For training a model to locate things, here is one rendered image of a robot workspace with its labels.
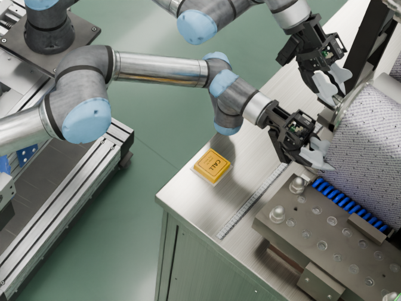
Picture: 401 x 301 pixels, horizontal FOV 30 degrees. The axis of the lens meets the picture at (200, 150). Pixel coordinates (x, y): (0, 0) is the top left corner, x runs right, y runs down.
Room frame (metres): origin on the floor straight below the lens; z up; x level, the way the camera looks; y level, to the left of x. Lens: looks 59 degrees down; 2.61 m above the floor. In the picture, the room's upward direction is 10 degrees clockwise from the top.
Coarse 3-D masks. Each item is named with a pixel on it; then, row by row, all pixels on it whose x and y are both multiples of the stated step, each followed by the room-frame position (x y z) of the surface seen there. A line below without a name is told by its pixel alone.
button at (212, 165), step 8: (208, 152) 1.02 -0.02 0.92; (216, 152) 1.02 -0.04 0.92; (200, 160) 0.99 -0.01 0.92; (208, 160) 1.00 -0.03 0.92; (216, 160) 1.00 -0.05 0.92; (224, 160) 1.00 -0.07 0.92; (200, 168) 0.97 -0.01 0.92; (208, 168) 0.97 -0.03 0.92; (216, 168) 0.98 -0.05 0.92; (224, 168) 0.98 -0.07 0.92; (208, 176) 0.95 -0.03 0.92; (216, 176) 0.95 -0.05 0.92
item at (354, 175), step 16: (336, 144) 0.94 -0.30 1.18; (336, 160) 0.93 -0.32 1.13; (352, 160) 0.92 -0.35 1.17; (320, 176) 0.94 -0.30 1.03; (336, 176) 0.93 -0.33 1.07; (352, 176) 0.91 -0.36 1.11; (368, 176) 0.89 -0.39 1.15; (384, 176) 0.88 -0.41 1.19; (352, 192) 0.90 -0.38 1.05; (368, 192) 0.88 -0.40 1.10; (384, 192) 0.87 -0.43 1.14; (400, 192) 0.85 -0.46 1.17; (368, 208) 0.87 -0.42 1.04; (384, 208) 0.86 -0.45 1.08; (400, 208) 0.84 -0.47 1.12; (384, 224) 0.85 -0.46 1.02; (400, 224) 0.83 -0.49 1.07
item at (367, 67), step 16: (368, 16) 1.30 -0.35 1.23; (384, 16) 1.28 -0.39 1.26; (368, 32) 1.29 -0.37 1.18; (384, 32) 1.41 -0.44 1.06; (352, 48) 1.30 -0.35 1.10; (368, 48) 1.28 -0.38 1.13; (384, 48) 1.40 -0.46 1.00; (352, 64) 1.29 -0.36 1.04; (368, 64) 1.41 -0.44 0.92; (352, 80) 1.29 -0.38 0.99
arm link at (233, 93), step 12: (228, 72) 1.12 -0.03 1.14; (216, 84) 1.09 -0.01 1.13; (228, 84) 1.09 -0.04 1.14; (240, 84) 1.09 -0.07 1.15; (216, 96) 1.07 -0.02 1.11; (228, 96) 1.06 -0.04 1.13; (240, 96) 1.06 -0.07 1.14; (252, 96) 1.06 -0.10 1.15; (228, 108) 1.06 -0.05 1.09; (240, 108) 1.04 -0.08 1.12
